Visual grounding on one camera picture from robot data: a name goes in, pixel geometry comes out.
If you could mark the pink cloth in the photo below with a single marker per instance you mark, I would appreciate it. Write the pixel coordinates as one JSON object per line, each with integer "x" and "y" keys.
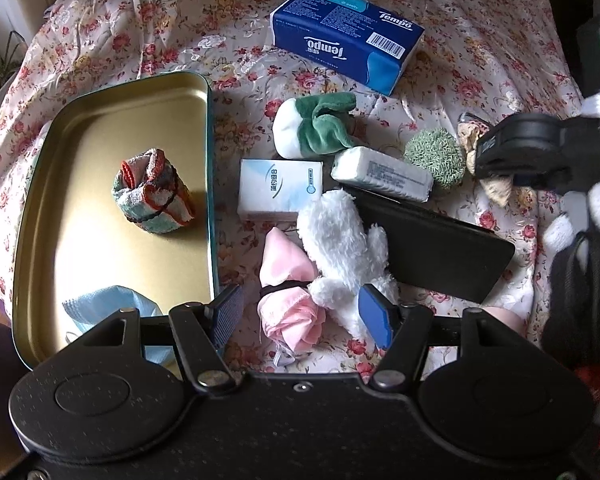
{"x": 289, "y": 316}

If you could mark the black flat case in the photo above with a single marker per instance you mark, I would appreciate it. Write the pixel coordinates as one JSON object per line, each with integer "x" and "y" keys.
{"x": 433, "y": 251}

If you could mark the green fuzzy ball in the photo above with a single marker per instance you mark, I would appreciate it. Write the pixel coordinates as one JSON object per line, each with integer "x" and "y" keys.
{"x": 438, "y": 152}

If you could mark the blue Tempo tissue pack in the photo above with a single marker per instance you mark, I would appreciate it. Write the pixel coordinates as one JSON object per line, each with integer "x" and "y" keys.
{"x": 355, "y": 38}

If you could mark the gold metal tin tray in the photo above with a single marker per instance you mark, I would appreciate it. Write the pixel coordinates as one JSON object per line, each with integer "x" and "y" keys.
{"x": 73, "y": 238}

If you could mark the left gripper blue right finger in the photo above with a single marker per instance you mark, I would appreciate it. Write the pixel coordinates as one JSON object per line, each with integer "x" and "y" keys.
{"x": 380, "y": 316}

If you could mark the floral bed sheet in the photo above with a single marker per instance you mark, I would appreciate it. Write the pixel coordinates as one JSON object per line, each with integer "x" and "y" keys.
{"x": 491, "y": 58}

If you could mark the white blue tissue packet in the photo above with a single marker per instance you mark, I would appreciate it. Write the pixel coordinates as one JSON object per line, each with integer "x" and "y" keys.
{"x": 277, "y": 189}

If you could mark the white fluffy plush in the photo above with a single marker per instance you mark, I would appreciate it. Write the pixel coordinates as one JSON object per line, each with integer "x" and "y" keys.
{"x": 347, "y": 257}

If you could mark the white tissue pack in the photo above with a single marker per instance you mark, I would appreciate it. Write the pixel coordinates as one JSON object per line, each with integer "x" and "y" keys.
{"x": 371, "y": 170}

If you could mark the light blue face mask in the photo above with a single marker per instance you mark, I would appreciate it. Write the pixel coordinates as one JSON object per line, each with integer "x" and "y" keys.
{"x": 89, "y": 309}

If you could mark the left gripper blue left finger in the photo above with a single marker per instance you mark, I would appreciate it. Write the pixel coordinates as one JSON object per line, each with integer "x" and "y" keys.
{"x": 224, "y": 314}

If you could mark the red striped sock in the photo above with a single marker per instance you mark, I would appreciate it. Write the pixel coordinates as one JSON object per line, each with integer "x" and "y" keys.
{"x": 151, "y": 195}

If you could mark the white and green plush toy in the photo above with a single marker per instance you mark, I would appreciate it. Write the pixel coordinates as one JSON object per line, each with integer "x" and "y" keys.
{"x": 314, "y": 126}

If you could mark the beige patterned cloth item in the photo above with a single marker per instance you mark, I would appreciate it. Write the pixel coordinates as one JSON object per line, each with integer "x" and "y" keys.
{"x": 477, "y": 143}

